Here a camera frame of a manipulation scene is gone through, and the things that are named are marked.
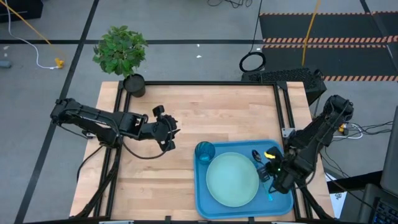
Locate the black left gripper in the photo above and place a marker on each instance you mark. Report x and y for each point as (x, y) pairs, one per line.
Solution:
(161, 130)

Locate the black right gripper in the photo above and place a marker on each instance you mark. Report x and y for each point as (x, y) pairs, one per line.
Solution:
(283, 174)

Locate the light green round plate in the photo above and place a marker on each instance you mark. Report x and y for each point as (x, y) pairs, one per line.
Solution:
(231, 180)

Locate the blue plastic cup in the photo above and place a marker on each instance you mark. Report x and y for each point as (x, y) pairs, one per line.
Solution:
(204, 153)

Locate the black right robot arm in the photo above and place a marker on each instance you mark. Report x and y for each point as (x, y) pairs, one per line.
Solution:
(320, 137)

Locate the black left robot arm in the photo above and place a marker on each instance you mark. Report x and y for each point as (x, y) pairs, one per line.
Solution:
(99, 119)

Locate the blue plastic tray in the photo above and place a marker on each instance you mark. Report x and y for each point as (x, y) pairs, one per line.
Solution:
(236, 213)

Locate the white paper sheet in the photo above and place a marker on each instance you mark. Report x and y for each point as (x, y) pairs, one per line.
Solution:
(337, 199)

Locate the green potted plant black pot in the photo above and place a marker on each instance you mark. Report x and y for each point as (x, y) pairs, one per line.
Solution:
(119, 51)

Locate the black perforated box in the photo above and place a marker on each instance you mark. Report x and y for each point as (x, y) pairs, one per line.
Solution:
(286, 76)

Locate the black keyboard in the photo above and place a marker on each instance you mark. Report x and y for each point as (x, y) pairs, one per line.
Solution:
(385, 213)

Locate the grey monitor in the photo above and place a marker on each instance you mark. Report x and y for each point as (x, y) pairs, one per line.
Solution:
(391, 155)

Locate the black mat hazard stripes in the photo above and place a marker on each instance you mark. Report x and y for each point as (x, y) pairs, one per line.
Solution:
(329, 28)

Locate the small grey floor object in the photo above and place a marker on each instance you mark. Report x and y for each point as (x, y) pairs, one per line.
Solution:
(4, 64)

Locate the black aluminium table frame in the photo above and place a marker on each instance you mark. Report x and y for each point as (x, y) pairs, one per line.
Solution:
(202, 83)

